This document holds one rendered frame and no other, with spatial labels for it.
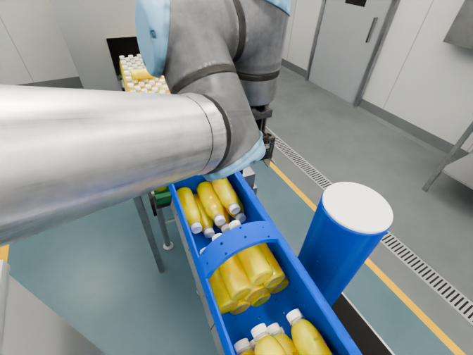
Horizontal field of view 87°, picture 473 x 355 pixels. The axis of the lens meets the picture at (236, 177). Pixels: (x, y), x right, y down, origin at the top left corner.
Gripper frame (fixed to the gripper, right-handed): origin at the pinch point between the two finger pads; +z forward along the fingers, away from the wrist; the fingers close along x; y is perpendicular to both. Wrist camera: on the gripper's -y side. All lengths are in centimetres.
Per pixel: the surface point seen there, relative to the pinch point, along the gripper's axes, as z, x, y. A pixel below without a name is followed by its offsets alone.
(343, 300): 124, 76, 13
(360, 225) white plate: 36, 50, 8
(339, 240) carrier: 45, 44, 7
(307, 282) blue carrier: 19.6, 9.2, 23.3
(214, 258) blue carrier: 20.8, -9.5, 7.8
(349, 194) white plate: 36, 57, -6
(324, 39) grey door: 66, 302, -316
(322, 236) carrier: 50, 42, 1
